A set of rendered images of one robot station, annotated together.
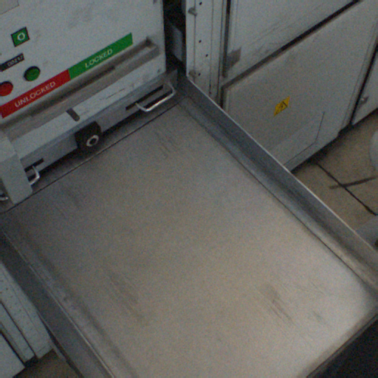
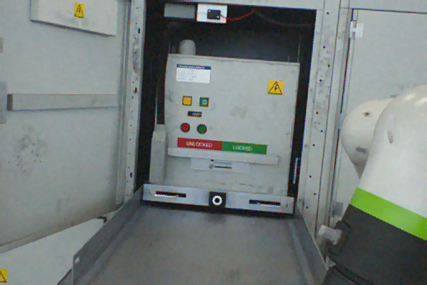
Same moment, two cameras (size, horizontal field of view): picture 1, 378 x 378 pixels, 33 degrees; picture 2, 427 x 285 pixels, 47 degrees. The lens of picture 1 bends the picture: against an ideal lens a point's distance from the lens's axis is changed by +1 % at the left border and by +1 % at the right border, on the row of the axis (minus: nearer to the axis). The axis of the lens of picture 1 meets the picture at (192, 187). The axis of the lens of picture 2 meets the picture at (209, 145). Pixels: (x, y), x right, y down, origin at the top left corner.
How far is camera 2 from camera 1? 1.23 m
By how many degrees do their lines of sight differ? 60
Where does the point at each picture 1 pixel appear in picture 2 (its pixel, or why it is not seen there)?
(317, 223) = (309, 270)
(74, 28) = (233, 117)
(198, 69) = (307, 202)
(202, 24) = (313, 163)
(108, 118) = (235, 198)
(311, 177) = not seen: outside the picture
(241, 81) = not seen: hidden behind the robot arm
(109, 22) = (254, 127)
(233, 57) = (335, 207)
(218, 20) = (327, 168)
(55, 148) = (195, 193)
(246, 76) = not seen: hidden behind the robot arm
